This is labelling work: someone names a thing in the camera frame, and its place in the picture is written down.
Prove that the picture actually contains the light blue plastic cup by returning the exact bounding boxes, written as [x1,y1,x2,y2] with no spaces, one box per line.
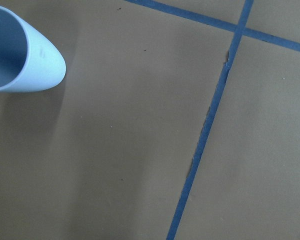
[0,6,67,93]

